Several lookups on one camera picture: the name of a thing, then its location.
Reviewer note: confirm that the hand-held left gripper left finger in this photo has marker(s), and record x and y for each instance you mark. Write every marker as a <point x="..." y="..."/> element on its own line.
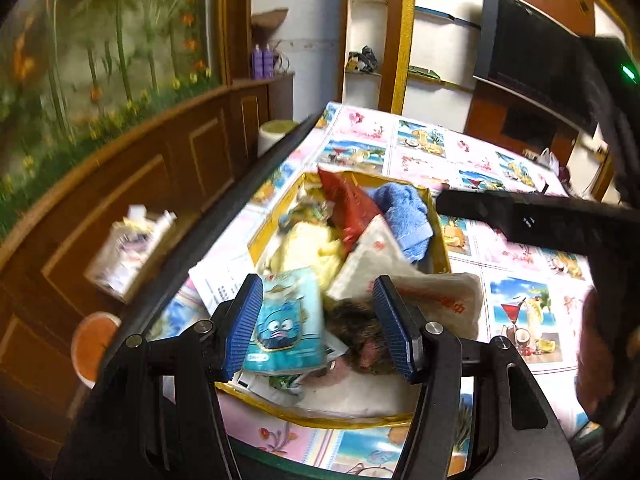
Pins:
<point x="245" y="325"/>

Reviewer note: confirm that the yellow-taped white box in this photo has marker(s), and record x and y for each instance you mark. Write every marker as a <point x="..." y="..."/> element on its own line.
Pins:
<point x="345" y="405"/>

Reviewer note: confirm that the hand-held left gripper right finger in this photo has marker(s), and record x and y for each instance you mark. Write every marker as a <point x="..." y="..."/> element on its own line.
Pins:
<point x="395" y="330"/>

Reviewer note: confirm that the yellow fluffy cloth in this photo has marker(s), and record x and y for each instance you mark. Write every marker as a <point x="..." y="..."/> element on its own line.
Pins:
<point x="310" y="250"/>

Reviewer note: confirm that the white plastic bag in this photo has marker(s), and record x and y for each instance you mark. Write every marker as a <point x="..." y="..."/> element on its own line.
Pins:
<point x="548" y="159"/>

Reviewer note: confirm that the white paper packet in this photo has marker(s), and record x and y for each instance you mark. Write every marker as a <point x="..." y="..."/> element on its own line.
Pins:
<point x="375" y="260"/>

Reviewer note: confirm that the person's right hand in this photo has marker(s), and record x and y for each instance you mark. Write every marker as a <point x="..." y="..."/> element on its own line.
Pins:
<point x="595" y="350"/>

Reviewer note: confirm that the black television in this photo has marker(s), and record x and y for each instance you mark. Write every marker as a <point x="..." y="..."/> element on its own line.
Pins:
<point x="535" y="55"/>

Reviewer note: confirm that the basket of small packets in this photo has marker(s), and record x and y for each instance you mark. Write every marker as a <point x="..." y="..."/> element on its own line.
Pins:
<point x="130" y="255"/>

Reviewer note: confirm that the wooden cabinet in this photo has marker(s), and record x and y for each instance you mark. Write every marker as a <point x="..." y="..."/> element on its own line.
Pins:
<point x="150" y="185"/>

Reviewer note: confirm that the printed tablecloth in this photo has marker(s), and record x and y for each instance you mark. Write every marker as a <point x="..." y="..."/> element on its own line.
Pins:
<point x="500" y="160"/>

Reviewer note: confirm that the brown knit slippers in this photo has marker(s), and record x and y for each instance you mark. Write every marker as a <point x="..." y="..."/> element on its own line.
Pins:
<point x="357" y="335"/>

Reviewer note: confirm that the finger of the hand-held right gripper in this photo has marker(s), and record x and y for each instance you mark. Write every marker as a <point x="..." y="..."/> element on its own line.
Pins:
<point x="525" y="220"/>

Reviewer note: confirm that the purple bottle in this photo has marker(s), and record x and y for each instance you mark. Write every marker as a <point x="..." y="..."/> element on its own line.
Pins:
<point x="257" y="62"/>
<point x="269" y="61"/>

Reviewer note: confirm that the red pouch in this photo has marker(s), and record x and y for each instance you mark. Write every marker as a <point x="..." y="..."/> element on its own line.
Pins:
<point x="350" y="205"/>

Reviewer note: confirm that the black and yellow tool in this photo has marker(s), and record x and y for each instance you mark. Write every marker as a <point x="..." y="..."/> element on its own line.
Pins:
<point x="364" y="59"/>

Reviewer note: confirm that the flower wall mural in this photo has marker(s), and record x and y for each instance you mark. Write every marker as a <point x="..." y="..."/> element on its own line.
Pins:
<point x="100" y="60"/>

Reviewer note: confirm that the green packet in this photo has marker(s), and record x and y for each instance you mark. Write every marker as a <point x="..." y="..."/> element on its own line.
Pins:
<point x="287" y="384"/>

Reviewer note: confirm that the white cup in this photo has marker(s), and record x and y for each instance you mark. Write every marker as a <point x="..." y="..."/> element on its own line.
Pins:
<point x="275" y="137"/>

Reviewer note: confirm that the blue towel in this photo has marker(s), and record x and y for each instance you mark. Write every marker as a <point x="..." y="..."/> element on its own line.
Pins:
<point x="405" y="220"/>

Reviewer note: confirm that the light blue printed packet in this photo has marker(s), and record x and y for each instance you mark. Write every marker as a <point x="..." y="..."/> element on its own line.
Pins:
<point x="287" y="320"/>

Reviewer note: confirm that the orange bowl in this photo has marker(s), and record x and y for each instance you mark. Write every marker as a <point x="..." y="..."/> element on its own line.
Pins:
<point x="95" y="350"/>

